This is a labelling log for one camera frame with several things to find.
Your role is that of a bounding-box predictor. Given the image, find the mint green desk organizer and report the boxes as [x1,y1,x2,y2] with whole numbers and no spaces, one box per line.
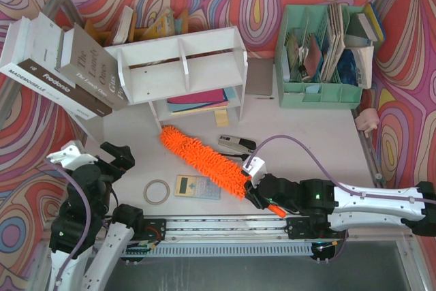
[275,3,362,110]

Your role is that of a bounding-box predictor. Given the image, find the beige blue calculator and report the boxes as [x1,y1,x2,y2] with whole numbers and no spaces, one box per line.
[174,175,221,200]

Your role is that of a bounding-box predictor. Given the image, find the yellow sticky notes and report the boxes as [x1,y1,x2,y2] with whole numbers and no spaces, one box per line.
[214,109,229,127]

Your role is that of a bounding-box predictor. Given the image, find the orange microfiber duster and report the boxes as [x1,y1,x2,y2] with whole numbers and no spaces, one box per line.
[159,125,287,219]

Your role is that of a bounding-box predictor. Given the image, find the grey book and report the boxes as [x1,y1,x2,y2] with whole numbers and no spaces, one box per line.
[59,24,128,110]

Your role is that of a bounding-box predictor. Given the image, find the clear tape roll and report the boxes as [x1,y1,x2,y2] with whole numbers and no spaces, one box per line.
[143,179,170,206]

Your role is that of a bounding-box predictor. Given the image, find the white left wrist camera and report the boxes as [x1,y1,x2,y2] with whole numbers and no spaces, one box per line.
[46,140,98,170]

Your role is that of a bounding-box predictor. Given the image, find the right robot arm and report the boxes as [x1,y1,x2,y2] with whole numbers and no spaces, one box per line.
[245,174,435,239]

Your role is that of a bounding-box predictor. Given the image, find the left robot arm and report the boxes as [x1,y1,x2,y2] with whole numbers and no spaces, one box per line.
[45,140,145,290]

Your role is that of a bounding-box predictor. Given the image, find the aluminium mounting rail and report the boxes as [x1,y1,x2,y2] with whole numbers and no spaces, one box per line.
[40,215,415,244]

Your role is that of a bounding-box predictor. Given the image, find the white book Mademoiselle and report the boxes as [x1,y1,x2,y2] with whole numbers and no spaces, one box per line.
[1,17,97,120]

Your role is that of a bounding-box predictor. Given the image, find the brown book Fredonia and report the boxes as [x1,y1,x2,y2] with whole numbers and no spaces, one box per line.
[27,13,112,117]

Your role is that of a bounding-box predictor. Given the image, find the pink pig figurine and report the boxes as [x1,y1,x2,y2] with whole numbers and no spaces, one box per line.
[354,108,379,138]

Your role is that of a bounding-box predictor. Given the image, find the black silver stapler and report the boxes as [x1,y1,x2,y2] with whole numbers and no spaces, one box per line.
[218,135,257,154]

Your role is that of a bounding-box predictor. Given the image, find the white wooden bookshelf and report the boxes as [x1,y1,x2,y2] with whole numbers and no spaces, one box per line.
[106,27,248,127]

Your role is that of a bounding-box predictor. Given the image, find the stack of coloured paper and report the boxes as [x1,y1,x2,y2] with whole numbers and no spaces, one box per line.
[166,87,237,114]

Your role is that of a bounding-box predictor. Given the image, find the books behind shelf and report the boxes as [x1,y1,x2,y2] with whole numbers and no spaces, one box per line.
[84,6,189,46]

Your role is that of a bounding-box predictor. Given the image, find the white side shelf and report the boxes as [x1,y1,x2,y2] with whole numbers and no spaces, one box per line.
[67,111,104,145]

